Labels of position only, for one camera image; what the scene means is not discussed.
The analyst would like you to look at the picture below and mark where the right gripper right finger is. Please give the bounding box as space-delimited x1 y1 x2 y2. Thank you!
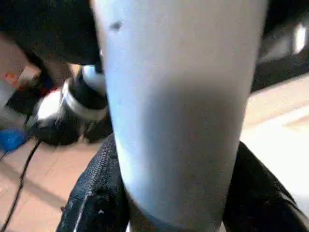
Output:
221 141 309 232

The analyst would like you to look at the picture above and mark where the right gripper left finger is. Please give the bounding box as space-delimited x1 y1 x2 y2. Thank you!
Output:
56 133 133 232

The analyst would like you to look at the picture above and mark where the white leg with black mark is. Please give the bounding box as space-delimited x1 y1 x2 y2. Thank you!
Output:
90 0 265 232

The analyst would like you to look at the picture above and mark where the blue plastic object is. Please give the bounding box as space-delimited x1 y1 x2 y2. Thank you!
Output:
0 129 31 153

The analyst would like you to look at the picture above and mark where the black work mat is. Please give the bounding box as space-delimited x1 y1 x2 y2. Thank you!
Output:
0 0 309 94

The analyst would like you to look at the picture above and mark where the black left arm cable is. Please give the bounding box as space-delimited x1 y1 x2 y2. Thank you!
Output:
0 139 42 232

